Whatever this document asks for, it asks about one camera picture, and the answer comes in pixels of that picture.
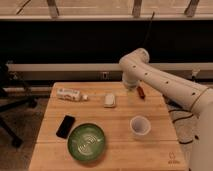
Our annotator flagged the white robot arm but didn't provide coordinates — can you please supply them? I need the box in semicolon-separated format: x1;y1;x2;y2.
119;48;213;171

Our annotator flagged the white plastic bottle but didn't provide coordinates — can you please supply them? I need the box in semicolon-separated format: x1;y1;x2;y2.
56;88;88;102

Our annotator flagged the green glass bowl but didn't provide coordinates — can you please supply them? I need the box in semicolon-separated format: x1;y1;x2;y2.
67;123;106;163

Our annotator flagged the black smartphone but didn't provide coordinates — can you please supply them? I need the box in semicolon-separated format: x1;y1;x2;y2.
56;115;75;139

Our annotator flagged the black office chair base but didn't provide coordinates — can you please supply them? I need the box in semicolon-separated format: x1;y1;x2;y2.
0;63;38;149

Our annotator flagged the black hanging cable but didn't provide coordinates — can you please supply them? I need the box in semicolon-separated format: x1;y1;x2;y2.
143;11;156;50

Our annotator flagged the black cable on floor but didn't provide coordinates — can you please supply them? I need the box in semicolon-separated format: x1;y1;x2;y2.
167;105;195;145

